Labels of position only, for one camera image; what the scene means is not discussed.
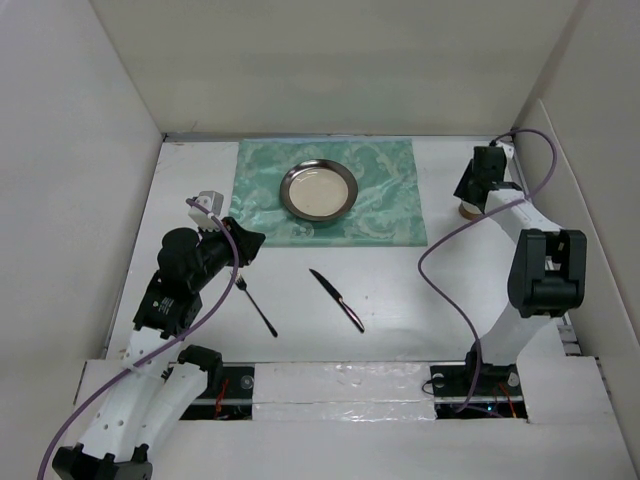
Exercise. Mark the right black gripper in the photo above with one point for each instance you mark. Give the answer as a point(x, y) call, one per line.
point(463, 188)

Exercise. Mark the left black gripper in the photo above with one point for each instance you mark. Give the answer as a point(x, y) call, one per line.
point(248, 241)

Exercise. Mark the round plate with dark rim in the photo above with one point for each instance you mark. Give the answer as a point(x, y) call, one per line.
point(318, 190)

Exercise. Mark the green patterned cloth placemat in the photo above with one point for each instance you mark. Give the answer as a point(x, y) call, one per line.
point(387, 211)

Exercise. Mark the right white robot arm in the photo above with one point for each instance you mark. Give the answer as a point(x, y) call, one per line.
point(503, 343)

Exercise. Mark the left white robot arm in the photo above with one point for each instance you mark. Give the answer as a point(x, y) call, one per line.
point(160, 375)

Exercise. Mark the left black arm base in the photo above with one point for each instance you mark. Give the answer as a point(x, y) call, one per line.
point(230, 400)

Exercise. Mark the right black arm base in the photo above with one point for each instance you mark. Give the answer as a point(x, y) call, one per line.
point(497, 393)

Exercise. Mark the metal cup with white band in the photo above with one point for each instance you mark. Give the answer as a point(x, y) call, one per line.
point(469, 211)

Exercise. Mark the black metal fork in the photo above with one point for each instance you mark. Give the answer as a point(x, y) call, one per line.
point(242, 286)

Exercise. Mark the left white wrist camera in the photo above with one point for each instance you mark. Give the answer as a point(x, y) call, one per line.
point(203, 207)

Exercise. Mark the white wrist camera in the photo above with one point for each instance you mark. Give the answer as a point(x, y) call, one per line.
point(507, 147)
point(203, 207)

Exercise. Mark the aluminium table edge rail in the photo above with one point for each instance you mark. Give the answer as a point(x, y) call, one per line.
point(548, 274)

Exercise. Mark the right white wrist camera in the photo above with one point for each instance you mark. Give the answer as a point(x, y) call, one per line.
point(507, 147)

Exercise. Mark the black handled table knife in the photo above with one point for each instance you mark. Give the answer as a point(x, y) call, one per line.
point(338, 298)

